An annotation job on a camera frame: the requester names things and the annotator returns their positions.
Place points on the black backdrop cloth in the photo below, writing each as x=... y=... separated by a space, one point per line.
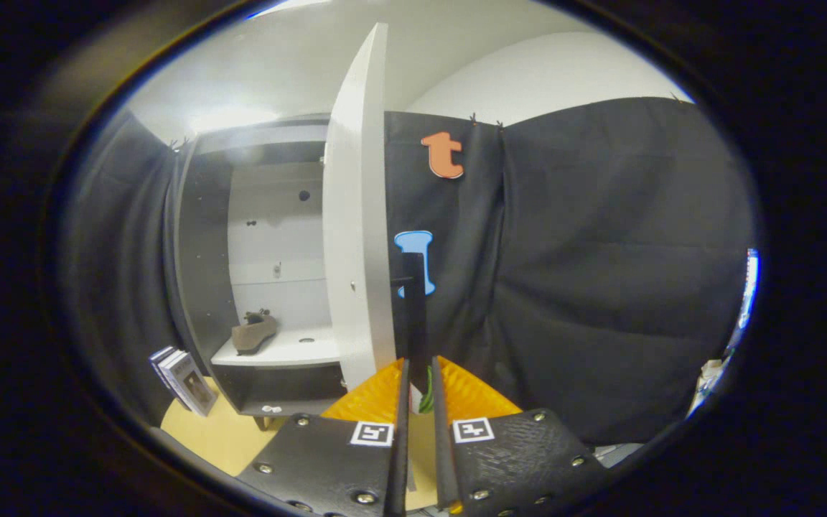
x=600 y=287

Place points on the grey shoe cabinet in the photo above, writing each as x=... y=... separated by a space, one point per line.
x=205 y=251

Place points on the brown fuzzy shoe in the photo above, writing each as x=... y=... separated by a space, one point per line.
x=252 y=336

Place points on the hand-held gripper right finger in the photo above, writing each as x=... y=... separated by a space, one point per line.
x=442 y=445

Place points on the white shoe cabinet door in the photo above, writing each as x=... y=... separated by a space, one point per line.
x=356 y=215

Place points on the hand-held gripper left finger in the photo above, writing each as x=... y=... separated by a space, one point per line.
x=400 y=445

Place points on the green plastic item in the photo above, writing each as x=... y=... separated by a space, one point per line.
x=426 y=391

